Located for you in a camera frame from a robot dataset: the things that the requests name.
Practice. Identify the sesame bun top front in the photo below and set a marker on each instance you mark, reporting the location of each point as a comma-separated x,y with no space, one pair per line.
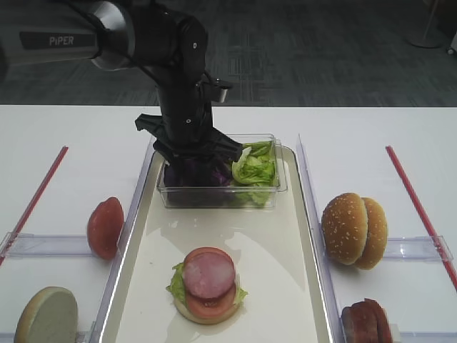
344,223

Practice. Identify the right red strip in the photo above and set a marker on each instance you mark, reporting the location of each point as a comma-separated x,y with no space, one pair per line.
421,207

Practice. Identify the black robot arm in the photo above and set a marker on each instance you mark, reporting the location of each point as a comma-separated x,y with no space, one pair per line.
168,46

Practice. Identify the tomato end piece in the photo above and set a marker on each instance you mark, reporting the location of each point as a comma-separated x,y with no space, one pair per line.
104,228

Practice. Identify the stack of meat slices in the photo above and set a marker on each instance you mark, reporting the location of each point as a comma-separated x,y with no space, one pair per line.
366,321

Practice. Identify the clear tomato holder rail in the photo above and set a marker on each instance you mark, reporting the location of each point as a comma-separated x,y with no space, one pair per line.
44,245

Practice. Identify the clear plastic salad box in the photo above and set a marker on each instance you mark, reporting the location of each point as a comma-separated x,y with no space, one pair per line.
234,195

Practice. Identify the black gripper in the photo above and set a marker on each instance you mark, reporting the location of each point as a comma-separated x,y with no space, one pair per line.
186,130

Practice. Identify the upper tomato slice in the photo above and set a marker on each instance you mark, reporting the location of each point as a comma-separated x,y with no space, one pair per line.
200,252

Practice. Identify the clear bun holder rail right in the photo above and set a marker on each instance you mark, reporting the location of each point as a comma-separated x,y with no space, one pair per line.
418,249

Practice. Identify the clear divider rail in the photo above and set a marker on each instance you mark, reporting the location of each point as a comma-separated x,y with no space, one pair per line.
330,306
106,325

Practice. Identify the bun half left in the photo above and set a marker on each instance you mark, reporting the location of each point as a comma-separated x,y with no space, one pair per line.
51,315

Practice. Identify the clear meat holder rail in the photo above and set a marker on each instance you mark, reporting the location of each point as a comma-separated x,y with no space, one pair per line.
406,337

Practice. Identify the left red strip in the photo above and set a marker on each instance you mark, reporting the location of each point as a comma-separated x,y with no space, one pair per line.
34,200

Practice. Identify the clear bun holder rail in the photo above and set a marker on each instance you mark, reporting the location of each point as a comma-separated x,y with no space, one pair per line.
418,249
85,337

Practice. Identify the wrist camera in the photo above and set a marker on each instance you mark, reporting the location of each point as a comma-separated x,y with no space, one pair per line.
215,90

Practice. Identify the red strip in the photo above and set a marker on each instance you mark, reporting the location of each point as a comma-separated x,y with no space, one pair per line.
34,200
421,207

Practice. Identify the lettuce leaf on bun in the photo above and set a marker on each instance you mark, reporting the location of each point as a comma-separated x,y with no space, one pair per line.
176,284

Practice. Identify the white stand base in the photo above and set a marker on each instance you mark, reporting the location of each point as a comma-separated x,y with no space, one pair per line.
426,39

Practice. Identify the clear bun holder rail left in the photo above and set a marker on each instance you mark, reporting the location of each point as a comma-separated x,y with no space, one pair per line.
85,337

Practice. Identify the cream metal tray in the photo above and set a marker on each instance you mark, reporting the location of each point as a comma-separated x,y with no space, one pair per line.
273,255

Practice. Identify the green lettuce in box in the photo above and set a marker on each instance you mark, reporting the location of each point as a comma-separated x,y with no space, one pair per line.
256,166

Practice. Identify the lower tomato slice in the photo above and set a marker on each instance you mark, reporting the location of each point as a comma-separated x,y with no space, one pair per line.
213,308

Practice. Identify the tomato slice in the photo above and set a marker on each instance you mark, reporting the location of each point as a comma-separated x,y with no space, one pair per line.
213,308
200,252

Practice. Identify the bun top behind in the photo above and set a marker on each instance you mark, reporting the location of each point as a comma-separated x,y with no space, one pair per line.
377,235

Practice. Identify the purple cabbage leaves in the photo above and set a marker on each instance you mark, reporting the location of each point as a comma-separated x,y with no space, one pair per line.
196,174

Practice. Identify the left clear divider rail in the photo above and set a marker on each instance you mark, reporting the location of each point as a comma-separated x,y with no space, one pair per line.
106,325

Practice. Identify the right clear divider rail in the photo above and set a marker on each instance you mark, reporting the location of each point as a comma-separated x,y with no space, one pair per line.
330,306

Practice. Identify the pink ham slice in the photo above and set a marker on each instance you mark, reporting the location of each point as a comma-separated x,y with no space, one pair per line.
208,275

